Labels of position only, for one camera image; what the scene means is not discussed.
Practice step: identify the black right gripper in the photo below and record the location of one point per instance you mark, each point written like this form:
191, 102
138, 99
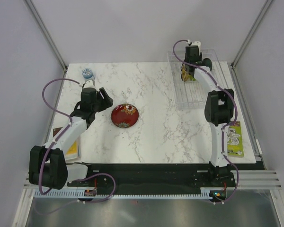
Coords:
200, 55

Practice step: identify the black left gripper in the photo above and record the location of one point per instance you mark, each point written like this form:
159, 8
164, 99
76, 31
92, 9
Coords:
107, 102

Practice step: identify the yellow patterned plate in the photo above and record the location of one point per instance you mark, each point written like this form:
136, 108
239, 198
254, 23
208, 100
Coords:
185, 75

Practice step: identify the red floral plate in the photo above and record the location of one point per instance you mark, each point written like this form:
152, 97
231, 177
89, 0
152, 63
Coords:
124, 115

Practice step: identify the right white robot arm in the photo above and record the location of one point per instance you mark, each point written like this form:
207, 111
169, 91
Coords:
219, 108

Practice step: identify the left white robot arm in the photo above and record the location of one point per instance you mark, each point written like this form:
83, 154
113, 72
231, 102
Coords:
47, 164

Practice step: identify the dark green plate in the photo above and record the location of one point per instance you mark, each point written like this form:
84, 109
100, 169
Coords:
208, 63

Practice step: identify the lime green plate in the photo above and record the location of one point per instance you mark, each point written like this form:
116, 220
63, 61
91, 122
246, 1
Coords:
191, 77

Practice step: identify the blue white round jar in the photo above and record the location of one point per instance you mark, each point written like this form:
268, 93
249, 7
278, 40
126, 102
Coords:
87, 74

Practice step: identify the yellow white booklet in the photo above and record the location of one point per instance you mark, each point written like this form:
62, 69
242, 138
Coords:
74, 151

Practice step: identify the green printed booklet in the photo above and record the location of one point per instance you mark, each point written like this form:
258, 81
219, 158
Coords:
235, 141

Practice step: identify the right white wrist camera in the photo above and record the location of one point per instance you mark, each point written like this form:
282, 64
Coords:
195, 43

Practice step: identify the white wire dish rack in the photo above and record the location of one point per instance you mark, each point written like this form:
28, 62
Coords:
190, 94

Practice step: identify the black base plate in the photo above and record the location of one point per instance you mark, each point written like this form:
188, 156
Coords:
153, 178

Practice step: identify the white slotted cable duct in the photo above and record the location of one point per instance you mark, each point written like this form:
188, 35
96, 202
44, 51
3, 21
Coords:
83, 194

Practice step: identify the aluminium frame rail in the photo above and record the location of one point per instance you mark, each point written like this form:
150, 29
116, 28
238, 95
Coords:
248, 179

